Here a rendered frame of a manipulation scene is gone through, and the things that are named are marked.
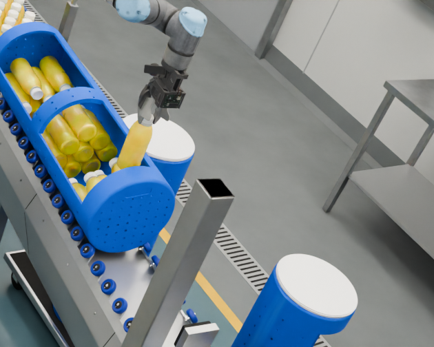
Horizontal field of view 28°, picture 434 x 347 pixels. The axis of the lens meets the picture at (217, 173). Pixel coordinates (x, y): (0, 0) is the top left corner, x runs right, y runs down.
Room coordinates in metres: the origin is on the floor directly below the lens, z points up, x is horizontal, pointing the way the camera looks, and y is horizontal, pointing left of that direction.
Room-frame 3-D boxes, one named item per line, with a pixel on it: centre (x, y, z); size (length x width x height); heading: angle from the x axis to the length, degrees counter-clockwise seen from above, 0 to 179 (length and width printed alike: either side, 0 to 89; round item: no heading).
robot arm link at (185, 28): (2.11, 0.23, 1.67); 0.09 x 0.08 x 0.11; 73
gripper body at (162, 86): (2.10, 0.22, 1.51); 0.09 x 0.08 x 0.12; 45
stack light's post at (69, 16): (3.23, 0.82, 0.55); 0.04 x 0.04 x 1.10; 45
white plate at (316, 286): (2.23, -0.43, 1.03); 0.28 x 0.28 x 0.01
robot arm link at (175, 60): (2.11, 0.22, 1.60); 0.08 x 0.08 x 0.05
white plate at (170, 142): (2.65, 0.24, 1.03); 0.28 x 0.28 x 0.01
